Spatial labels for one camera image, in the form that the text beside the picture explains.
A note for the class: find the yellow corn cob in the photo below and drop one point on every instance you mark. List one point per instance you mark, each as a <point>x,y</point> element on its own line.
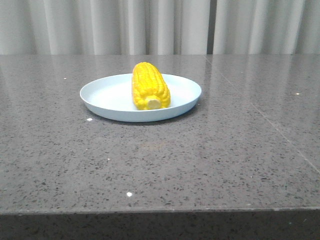
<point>149,90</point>

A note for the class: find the light blue plate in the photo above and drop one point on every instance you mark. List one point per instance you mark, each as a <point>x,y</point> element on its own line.
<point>111,97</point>

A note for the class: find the white curtain left panel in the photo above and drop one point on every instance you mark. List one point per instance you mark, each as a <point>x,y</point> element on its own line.
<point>104,27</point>

